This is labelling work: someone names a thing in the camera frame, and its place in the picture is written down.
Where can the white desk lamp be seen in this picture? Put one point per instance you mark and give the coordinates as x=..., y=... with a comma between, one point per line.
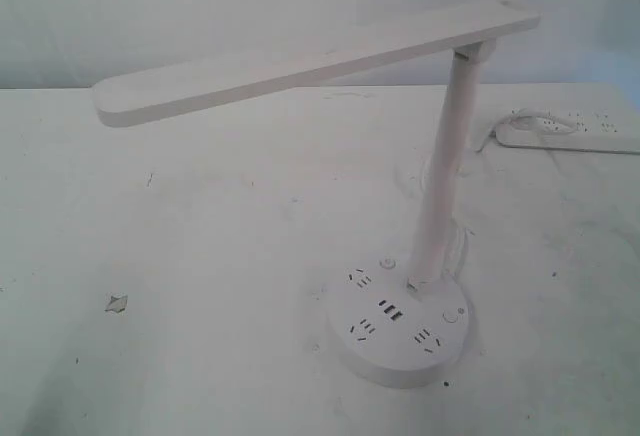
x=396, y=330

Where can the small torn paper scrap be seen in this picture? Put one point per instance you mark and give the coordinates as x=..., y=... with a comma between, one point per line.
x=116, y=304

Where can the white power strip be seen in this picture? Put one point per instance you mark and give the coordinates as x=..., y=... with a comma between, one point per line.
x=578, y=131

